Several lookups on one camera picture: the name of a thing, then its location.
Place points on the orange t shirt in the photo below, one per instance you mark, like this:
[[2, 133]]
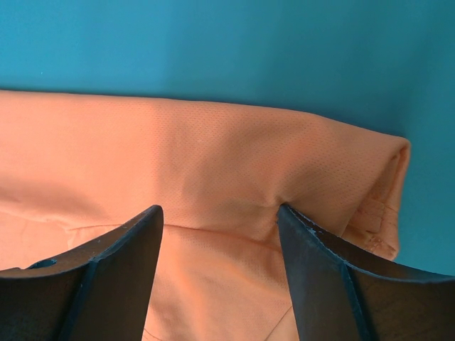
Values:
[[76, 166]]

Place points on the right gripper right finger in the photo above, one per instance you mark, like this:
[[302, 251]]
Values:
[[342, 292]]

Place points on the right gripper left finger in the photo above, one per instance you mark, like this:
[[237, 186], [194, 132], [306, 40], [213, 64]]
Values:
[[99, 290]]

